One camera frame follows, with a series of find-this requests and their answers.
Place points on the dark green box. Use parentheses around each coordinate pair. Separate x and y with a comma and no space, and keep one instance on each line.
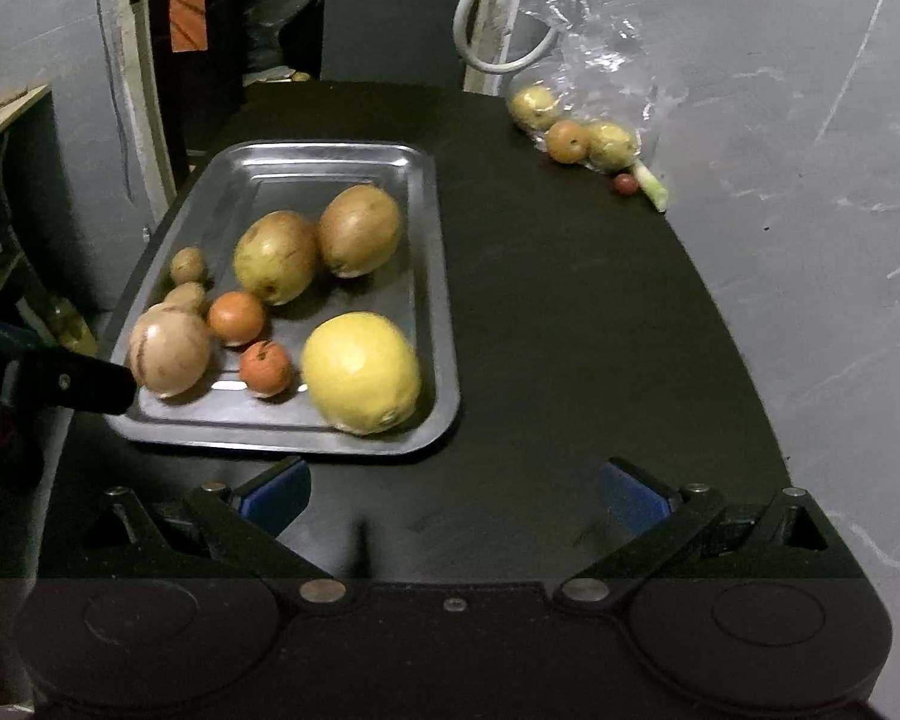
(391,41)

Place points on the green brown mango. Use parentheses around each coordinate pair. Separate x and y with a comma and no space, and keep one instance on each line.
(277,257)

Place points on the large orange persimmon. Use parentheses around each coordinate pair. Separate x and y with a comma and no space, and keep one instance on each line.
(567,142)

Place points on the clear plastic bag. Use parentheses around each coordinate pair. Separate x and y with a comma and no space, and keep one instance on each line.
(597,67)

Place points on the small orange mandarin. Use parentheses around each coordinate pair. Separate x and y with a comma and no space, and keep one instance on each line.
(237,318)
(266,369)

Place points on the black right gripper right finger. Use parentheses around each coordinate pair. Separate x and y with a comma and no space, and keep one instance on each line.
(692,547)

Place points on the small red plum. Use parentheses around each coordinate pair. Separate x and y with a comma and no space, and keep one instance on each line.
(625,184)

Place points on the wooden side shelf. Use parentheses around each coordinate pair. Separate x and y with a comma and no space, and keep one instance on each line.
(14,109)

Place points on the yellow bottle on floor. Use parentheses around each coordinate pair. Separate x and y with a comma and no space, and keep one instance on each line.
(70,329)

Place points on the small brown kiwi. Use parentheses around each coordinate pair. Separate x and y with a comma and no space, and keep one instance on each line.
(189,296)
(188,266)

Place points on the round tan spotted fruit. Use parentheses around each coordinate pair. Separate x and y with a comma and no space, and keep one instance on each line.
(170,350)

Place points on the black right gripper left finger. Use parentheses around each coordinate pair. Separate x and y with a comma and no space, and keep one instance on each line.
(216,531)

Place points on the green leek stalk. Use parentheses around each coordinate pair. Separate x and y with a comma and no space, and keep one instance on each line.
(651,186)

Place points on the large yellow citrus fruit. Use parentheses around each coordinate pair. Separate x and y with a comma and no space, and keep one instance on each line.
(361,373)

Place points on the metal baking tray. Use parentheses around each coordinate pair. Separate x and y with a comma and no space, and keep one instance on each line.
(239,186)

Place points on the yellow apple in bag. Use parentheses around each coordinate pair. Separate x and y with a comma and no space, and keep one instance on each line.
(535,108)
(612,148)

